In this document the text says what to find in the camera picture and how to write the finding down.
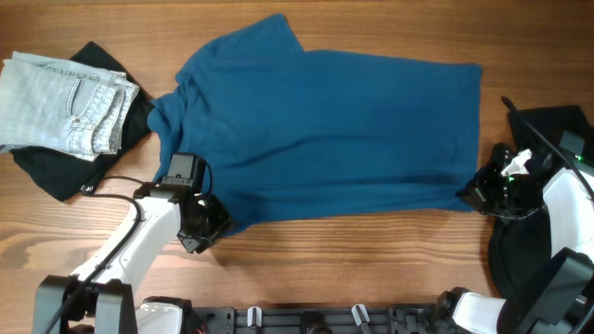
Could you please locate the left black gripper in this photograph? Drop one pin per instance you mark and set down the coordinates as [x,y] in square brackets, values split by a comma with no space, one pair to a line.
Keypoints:
[201,241]

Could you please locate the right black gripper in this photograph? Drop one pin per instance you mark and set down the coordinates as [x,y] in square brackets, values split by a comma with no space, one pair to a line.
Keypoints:
[478,195]

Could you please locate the blue t-shirt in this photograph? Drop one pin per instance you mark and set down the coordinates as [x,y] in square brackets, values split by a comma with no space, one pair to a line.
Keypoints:
[293,134]

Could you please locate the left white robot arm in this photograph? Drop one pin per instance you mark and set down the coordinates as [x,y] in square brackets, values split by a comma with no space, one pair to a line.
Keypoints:
[98,296]

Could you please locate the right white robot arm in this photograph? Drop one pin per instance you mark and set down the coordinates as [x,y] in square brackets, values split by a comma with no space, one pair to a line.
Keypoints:
[559,297]

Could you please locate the black garment right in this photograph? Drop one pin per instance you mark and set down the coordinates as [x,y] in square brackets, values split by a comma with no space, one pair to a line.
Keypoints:
[519,248]

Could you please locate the black folded garment left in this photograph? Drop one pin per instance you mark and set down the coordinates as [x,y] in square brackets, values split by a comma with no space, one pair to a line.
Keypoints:
[62,175]

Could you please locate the light blue folded jeans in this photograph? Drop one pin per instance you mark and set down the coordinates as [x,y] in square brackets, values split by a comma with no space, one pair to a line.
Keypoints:
[63,105]

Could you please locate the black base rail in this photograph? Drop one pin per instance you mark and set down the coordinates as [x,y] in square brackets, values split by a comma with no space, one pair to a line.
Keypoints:
[396,319]

